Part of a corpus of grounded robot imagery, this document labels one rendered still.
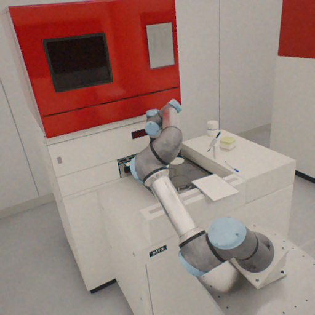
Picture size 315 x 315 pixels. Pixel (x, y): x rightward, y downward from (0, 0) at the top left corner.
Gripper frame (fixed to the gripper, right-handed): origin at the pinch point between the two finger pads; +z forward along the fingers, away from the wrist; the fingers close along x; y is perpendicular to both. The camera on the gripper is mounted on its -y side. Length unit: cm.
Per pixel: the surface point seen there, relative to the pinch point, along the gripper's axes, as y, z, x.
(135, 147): 4.4, -10.3, 15.5
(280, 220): 8, 31, -70
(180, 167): 6.5, 1.4, -12.4
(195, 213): -35.6, 1.8, -32.6
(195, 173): 0.2, 1.4, -23.6
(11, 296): -45, 91, 105
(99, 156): -12.5, -11.4, 30.2
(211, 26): 230, -60, 16
